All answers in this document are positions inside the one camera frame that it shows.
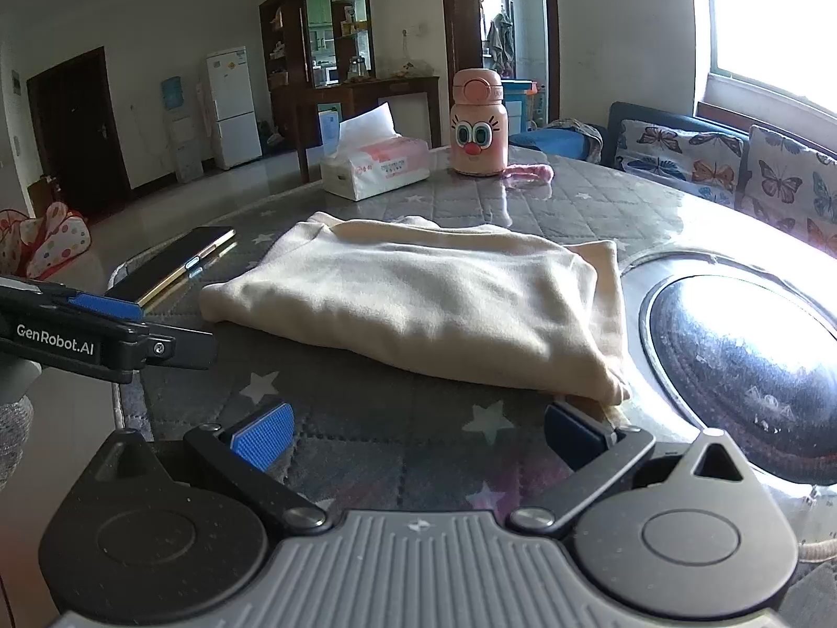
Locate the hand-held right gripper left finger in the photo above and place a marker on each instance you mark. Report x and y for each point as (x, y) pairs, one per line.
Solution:
(265, 435)

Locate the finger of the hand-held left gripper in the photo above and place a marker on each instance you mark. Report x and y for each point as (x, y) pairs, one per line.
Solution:
(104, 306)
(183, 348)

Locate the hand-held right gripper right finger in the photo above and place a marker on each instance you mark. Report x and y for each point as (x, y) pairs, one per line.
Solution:
(575, 432)

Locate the cream knit garment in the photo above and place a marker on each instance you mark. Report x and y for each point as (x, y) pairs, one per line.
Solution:
(425, 294)

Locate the black and gold smartphone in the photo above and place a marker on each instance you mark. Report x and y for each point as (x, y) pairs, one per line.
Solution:
(176, 261)

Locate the polka dot fabric bag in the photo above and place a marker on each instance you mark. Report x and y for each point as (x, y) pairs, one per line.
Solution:
(52, 235)

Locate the grey quilted star table cover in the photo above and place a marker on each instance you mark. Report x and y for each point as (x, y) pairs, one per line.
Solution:
(392, 418)

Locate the dark glass turntable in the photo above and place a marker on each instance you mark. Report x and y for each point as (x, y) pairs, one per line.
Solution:
(739, 366)

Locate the dark wooden door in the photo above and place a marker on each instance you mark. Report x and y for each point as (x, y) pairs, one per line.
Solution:
(75, 131)

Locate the water dispenser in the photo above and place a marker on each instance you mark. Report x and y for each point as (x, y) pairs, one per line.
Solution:
(178, 124)

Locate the white refrigerator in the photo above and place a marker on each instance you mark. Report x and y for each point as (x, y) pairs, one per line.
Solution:
(232, 111)

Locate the tissue box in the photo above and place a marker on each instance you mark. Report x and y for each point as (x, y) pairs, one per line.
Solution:
(373, 163)

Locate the butterfly print cushion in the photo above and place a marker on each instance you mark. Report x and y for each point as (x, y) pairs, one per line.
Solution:
(680, 160)
(791, 183)

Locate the blue fabric seat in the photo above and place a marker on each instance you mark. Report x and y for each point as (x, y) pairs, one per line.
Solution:
(549, 140)

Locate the grey crumpled cloth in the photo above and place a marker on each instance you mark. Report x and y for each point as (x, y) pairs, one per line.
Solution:
(579, 127)

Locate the dark wooden side table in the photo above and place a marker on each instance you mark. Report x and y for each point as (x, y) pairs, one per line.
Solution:
(366, 88)

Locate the pink cartoon face bottle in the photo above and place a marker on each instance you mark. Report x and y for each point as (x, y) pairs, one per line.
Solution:
(477, 124)

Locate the dark wooden display cabinet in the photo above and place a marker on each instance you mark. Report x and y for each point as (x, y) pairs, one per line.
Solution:
(288, 39)

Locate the dark blue sofa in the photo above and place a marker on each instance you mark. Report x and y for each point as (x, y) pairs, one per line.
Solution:
(660, 114)

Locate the hanging grey jacket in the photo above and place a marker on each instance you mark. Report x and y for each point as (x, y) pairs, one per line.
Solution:
(498, 39)

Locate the window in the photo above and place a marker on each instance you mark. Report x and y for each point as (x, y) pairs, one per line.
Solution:
(771, 13)

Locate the dark wooden door frame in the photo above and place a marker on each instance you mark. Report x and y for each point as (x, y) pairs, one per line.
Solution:
(458, 26)

